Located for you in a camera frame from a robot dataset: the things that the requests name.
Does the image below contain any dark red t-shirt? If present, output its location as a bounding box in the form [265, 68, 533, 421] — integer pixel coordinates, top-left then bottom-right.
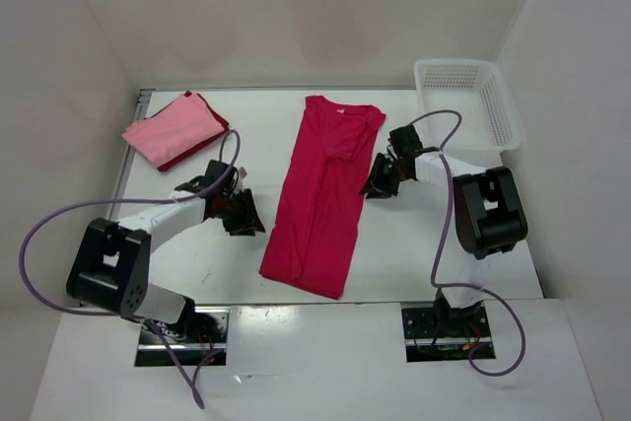
[156, 91, 230, 173]

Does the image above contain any pink t-shirt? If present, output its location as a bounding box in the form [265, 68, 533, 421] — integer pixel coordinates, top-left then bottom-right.
[120, 93, 224, 169]

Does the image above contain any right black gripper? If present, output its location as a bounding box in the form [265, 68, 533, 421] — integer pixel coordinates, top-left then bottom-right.
[360, 152, 409, 198]

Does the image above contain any white plastic basket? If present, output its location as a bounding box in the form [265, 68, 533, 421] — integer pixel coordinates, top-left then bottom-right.
[414, 58, 522, 153]

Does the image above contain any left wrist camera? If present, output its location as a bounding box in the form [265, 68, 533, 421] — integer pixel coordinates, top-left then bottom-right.
[234, 167, 247, 193]

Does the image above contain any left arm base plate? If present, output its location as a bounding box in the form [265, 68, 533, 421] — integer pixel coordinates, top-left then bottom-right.
[134, 308, 230, 368]

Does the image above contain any magenta t-shirt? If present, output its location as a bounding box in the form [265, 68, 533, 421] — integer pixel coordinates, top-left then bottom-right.
[259, 96, 386, 300]

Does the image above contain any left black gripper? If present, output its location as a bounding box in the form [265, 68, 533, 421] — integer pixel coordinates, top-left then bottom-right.
[218, 187, 265, 236]

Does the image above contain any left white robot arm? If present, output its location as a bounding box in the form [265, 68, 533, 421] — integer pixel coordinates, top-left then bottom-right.
[66, 160, 265, 342]

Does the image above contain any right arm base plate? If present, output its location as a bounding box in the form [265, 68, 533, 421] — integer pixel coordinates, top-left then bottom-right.
[401, 302, 496, 363]

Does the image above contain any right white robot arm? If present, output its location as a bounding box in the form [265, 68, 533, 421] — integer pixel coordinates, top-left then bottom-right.
[361, 124, 527, 335]

